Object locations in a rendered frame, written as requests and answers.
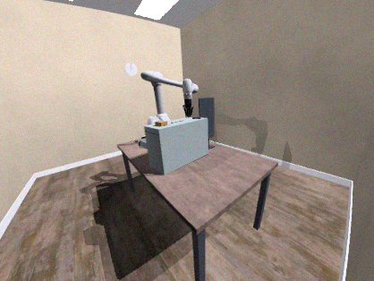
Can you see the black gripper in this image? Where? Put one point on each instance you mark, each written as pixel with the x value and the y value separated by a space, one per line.
pixel 188 107

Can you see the small brown cardboard box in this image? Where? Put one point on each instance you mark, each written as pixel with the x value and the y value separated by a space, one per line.
pixel 160 123

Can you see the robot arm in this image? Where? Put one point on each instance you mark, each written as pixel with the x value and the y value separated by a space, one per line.
pixel 155 80

